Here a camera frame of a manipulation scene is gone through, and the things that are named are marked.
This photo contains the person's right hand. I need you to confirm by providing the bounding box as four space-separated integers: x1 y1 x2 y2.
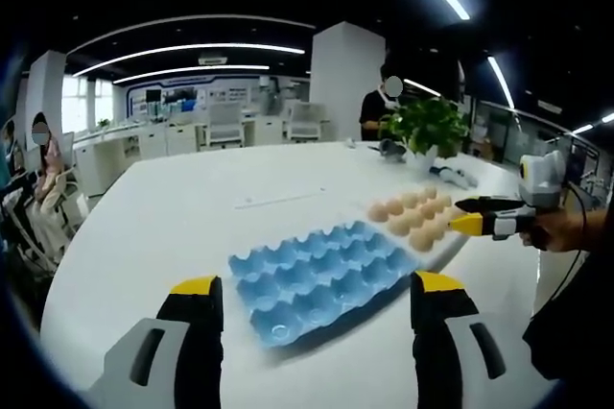
520 209 594 253

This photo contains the person's dark clothing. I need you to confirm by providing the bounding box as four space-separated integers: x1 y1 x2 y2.
521 251 614 384

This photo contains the white and blue device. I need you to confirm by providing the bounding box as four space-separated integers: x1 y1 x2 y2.
428 165 480 190

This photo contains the white pillar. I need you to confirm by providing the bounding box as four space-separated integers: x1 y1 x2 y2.
310 21 388 144

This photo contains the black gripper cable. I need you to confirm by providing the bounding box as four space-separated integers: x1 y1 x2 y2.
531 181 589 320

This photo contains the white table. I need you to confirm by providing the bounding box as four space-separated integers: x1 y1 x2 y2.
40 139 563 409

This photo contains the grey device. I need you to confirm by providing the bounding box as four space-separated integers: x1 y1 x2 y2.
380 138 410 161

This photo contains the white office chair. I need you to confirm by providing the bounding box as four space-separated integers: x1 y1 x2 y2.
286 100 321 142
206 101 245 147

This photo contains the blue egg tray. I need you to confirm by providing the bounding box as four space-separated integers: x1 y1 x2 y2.
227 220 423 349

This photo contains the green potted plant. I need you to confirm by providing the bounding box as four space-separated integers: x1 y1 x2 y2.
377 96 472 173

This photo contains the group of brown eggs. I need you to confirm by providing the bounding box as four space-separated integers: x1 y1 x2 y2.
366 186 464 253

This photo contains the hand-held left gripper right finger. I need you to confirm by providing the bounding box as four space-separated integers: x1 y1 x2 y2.
410 270 562 409

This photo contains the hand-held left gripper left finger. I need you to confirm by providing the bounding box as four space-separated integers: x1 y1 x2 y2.
88 276 225 409

